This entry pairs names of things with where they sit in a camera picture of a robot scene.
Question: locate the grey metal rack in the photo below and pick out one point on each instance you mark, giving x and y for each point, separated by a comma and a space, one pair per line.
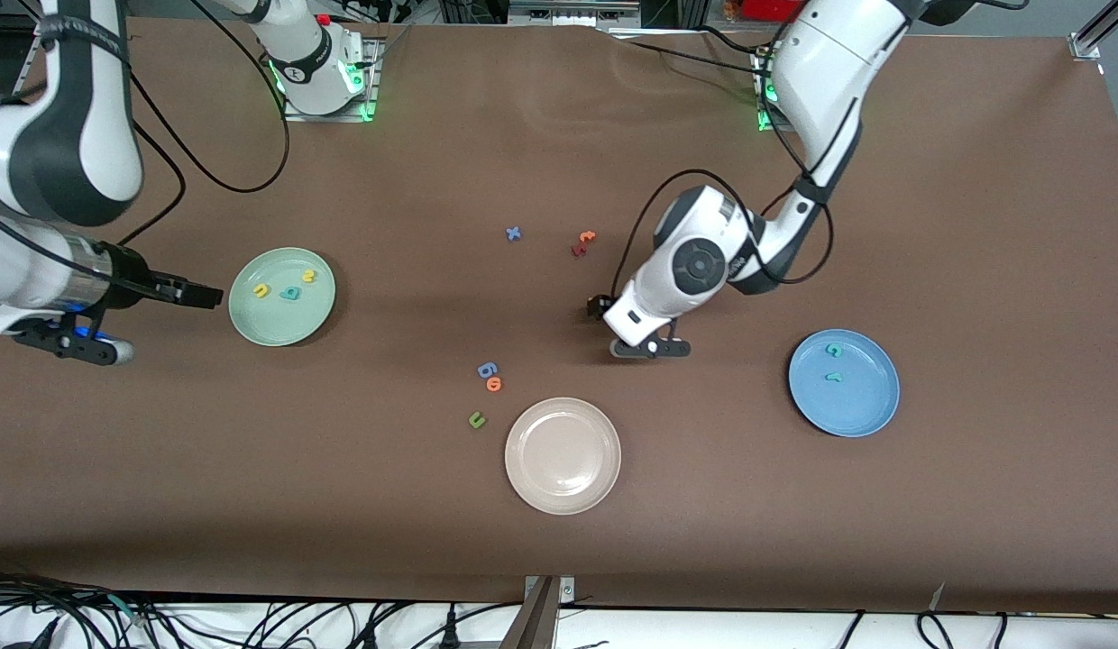
568, 13

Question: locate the blue plate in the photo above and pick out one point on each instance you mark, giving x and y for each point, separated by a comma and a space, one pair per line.
861, 406

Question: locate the white paper scrap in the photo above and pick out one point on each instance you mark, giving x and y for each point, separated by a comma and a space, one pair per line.
939, 597

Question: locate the blue foam letter g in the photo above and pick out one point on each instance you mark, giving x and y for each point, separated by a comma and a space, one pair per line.
480, 370

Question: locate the teal foam letter g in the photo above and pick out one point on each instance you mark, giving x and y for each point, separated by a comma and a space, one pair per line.
285, 289

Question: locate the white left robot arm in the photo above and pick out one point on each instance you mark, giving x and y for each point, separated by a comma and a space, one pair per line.
820, 63

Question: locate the black power plug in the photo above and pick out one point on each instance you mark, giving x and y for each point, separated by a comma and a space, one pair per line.
451, 631

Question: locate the green plate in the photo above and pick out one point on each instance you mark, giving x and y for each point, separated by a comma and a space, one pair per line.
270, 320

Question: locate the grey aluminium beam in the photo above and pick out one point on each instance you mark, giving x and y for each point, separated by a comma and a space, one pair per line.
532, 626

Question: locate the aluminium profile post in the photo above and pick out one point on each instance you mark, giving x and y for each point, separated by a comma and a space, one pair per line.
1084, 45

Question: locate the red box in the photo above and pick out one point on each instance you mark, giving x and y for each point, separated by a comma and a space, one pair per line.
766, 7

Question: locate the beige plate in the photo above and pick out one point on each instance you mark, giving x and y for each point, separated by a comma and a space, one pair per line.
563, 455

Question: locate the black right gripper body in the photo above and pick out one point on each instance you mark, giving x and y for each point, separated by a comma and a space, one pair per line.
133, 277

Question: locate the metal corner bracket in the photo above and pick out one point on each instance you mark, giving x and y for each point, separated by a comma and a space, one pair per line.
566, 590

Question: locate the brown table cover sheet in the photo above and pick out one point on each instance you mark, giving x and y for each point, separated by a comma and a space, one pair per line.
559, 162

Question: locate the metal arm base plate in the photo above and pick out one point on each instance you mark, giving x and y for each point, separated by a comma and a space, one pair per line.
371, 86
768, 129

